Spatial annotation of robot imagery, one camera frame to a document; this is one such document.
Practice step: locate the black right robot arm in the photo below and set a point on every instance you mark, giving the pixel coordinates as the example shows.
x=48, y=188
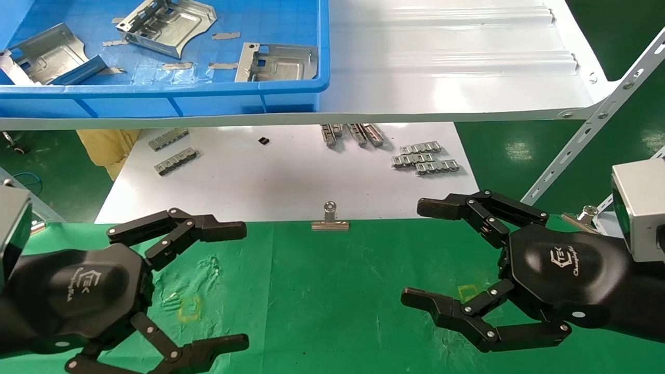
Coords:
x=649, y=301

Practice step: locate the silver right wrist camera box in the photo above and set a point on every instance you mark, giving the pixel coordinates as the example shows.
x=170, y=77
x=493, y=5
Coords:
x=644, y=208

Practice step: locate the silver slide rail piece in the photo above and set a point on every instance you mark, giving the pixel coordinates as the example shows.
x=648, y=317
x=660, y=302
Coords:
x=374, y=135
x=357, y=135
x=338, y=130
x=328, y=136

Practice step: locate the blue plastic bin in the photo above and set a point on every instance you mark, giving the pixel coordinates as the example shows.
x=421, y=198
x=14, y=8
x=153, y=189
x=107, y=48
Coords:
x=156, y=98

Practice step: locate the white perforated angle bar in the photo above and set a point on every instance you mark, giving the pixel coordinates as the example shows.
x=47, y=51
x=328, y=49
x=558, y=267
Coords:
x=597, y=117

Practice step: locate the stamped sheet metal bracket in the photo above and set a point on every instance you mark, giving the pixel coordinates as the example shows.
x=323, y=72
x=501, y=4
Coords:
x=171, y=26
x=49, y=57
x=283, y=65

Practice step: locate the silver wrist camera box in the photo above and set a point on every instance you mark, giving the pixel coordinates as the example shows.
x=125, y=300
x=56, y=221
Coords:
x=13, y=228
x=644, y=208

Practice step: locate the black caster wheel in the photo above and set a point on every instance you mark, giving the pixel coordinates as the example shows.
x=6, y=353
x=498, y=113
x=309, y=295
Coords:
x=18, y=148

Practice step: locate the white metal shelf panel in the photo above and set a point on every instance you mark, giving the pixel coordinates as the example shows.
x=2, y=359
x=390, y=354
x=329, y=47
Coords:
x=447, y=78

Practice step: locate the grey metal rail strip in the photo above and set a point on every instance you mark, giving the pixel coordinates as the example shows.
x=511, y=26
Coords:
x=175, y=161
x=169, y=139

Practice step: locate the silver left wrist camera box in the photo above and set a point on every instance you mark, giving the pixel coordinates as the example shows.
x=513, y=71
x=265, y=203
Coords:
x=13, y=228

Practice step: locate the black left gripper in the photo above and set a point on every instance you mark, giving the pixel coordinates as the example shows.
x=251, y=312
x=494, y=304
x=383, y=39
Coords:
x=78, y=296

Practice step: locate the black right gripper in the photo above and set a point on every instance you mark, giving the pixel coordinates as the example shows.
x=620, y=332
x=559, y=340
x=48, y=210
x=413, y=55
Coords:
x=566, y=270

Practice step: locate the green table mat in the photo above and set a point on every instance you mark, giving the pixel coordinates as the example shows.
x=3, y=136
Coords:
x=337, y=291

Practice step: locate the yellow plastic bag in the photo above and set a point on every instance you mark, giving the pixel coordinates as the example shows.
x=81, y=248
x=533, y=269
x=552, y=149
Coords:
x=106, y=148

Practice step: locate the white board sheet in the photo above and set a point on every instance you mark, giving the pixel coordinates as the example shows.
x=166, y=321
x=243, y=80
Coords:
x=270, y=182

